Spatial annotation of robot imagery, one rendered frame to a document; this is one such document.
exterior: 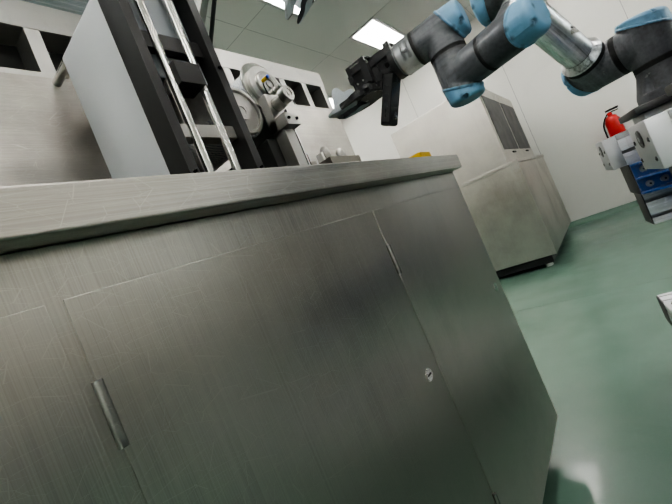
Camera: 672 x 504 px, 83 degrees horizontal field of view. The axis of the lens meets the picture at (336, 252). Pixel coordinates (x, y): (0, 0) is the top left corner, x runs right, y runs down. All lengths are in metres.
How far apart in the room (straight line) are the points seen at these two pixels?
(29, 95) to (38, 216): 0.85
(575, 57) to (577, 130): 3.94
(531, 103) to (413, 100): 1.50
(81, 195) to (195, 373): 0.18
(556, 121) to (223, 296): 5.07
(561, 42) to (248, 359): 1.18
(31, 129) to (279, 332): 0.84
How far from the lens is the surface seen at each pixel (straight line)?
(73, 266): 0.37
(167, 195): 0.40
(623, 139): 1.35
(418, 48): 0.91
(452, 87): 0.87
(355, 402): 0.53
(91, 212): 0.36
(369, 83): 0.96
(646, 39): 1.41
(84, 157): 1.14
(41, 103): 1.18
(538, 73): 5.41
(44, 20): 1.35
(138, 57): 0.73
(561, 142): 5.31
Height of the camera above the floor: 0.76
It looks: 1 degrees up
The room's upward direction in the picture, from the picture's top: 23 degrees counter-clockwise
